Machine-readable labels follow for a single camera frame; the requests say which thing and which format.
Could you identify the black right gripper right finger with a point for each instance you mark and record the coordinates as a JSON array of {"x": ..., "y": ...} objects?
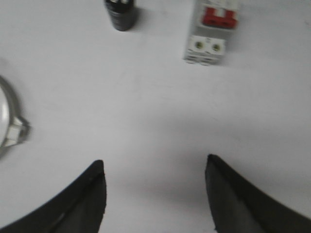
[{"x": 237, "y": 206}]

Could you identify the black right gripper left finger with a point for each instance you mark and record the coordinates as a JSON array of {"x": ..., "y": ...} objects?
[{"x": 79, "y": 208}]

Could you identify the black cylindrical capacitor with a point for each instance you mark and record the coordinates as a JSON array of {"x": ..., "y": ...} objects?
[{"x": 123, "y": 13}]

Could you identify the white circuit breaker red switch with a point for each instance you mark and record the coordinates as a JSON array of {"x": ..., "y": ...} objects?
[{"x": 211, "y": 25}]

